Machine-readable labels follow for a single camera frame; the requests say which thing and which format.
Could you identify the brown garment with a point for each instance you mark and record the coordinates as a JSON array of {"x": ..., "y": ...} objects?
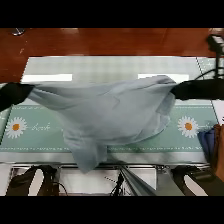
[{"x": 219, "y": 150}]

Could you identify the blue garment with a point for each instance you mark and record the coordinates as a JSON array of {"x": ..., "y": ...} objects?
[{"x": 207, "y": 141}]

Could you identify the silver frame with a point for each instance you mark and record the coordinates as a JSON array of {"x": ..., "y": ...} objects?
[{"x": 140, "y": 186}]

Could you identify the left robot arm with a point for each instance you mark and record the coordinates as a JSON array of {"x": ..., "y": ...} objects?
[{"x": 13, "y": 94}]

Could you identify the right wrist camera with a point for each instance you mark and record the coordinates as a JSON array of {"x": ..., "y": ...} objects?
[{"x": 216, "y": 42}]

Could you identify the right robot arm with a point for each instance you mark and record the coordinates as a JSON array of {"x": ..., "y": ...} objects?
[{"x": 200, "y": 89}]

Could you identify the light grey shirt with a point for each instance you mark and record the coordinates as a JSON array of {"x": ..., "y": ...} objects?
[{"x": 110, "y": 110}]

